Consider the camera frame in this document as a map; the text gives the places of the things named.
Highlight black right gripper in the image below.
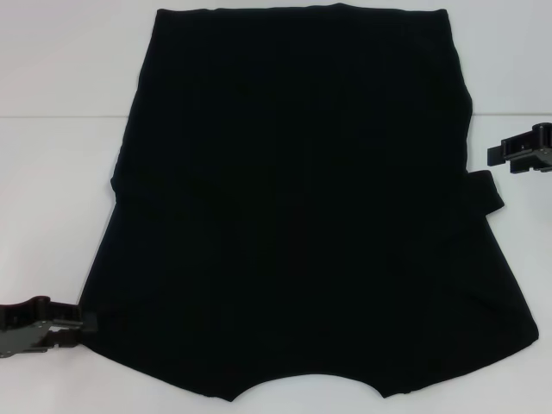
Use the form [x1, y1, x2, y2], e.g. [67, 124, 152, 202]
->
[486, 122, 552, 176]

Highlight black shirt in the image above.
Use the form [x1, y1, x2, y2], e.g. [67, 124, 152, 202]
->
[78, 3, 540, 392]

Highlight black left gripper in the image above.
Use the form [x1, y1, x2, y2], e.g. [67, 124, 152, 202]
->
[0, 294, 99, 360]

